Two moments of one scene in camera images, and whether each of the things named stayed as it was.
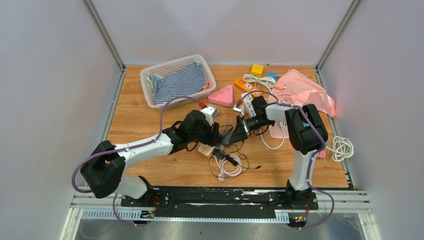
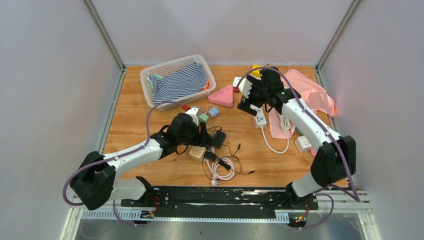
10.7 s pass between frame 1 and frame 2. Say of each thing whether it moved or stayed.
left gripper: moved
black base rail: stayed
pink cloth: stayed
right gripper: moved
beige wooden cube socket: moved
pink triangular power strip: stayed
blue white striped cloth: stayed
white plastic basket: stayed
